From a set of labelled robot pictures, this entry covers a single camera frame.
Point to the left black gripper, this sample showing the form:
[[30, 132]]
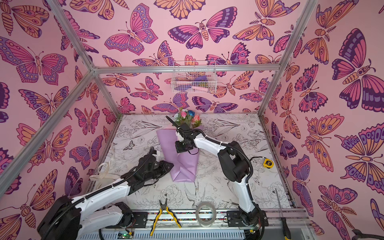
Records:
[[162, 166]]

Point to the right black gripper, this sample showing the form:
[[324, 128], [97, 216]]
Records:
[[180, 129]]

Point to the purple pink wrapping paper sheet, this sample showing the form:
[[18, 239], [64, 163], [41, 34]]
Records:
[[185, 164]]

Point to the pink orange fake rose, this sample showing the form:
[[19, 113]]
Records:
[[196, 121]]

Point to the blue fake rose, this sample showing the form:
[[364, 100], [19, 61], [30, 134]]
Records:
[[191, 115]]

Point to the cream ribbon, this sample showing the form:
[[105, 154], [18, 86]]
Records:
[[103, 177]]

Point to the small pink fake rose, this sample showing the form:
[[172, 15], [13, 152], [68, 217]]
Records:
[[183, 115]]

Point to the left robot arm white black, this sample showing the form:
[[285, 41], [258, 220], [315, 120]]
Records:
[[71, 218]]

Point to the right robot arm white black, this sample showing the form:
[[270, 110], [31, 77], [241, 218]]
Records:
[[236, 167]]

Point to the clear tape roll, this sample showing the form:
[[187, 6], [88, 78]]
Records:
[[206, 214]]

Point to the yellow tape measure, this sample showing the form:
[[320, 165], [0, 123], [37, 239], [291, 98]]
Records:
[[267, 163]]

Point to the black yellow screwdriver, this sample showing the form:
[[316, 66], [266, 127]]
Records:
[[285, 227]]

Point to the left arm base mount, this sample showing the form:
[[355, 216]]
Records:
[[138, 220]]

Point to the aluminium front rail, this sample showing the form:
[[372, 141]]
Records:
[[191, 231]]

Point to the white wire basket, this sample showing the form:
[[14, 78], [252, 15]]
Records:
[[194, 77]]

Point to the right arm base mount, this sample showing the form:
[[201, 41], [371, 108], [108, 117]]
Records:
[[237, 218]]

